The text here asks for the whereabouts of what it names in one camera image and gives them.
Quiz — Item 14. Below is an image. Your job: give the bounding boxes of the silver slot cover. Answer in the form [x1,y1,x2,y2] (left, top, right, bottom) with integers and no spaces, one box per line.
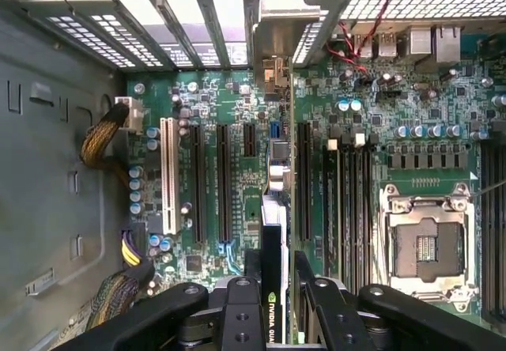
[240,0,260,67]

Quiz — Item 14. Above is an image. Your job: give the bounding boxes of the white power connector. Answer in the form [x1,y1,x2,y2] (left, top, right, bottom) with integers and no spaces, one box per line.
[114,96,145,135]

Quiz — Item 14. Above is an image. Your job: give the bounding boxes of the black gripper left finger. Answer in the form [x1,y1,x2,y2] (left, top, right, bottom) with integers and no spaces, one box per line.
[51,247,265,351]

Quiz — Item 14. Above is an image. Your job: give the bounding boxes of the long black expansion slot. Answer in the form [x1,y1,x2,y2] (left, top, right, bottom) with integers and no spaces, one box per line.
[215,123,233,245]
[296,120,314,243]
[188,123,207,244]

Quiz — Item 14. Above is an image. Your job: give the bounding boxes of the silver port housing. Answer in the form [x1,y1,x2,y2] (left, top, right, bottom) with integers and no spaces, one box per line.
[409,26,434,55]
[377,32,397,58]
[434,25,463,63]
[353,32,373,59]

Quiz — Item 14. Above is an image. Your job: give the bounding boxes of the thin wire locking lever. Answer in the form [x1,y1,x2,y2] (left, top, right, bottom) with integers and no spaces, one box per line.
[472,179,506,200]

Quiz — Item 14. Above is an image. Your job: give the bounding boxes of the white expansion slot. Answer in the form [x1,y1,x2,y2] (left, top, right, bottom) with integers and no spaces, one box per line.
[159,116,179,236]

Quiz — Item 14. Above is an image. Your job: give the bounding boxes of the black RAM slot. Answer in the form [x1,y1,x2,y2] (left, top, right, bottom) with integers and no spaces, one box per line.
[480,141,494,324]
[341,133,353,289]
[364,133,376,289]
[353,131,365,289]
[493,141,506,324]

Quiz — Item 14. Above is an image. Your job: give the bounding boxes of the green motherboard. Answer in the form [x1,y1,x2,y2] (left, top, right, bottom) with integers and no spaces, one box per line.
[126,22,506,328]

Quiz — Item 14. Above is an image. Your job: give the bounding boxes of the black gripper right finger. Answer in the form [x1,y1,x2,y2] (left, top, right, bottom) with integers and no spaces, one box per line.
[294,250,506,351]

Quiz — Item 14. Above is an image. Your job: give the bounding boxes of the green graphics card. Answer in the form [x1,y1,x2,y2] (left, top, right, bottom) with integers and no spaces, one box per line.
[252,6,322,346]

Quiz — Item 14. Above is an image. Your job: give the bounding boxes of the open grey PC case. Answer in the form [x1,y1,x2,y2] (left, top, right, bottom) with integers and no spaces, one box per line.
[0,0,506,351]

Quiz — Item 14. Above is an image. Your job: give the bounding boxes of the twisted red black wire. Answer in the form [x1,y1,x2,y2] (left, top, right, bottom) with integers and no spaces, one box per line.
[327,0,401,77]

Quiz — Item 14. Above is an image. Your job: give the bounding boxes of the short black expansion slot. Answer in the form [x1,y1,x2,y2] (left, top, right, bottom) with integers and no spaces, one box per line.
[242,123,258,159]

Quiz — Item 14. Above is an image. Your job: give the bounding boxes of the CPU socket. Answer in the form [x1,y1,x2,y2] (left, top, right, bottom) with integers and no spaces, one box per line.
[378,182,478,313]

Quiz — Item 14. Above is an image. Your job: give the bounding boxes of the braided black yellow cable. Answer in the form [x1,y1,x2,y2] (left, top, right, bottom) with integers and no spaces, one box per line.
[78,104,134,188]
[85,228,155,332]

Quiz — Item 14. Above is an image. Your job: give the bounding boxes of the metal socket cover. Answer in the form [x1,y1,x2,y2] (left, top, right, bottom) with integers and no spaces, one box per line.
[379,183,478,312]

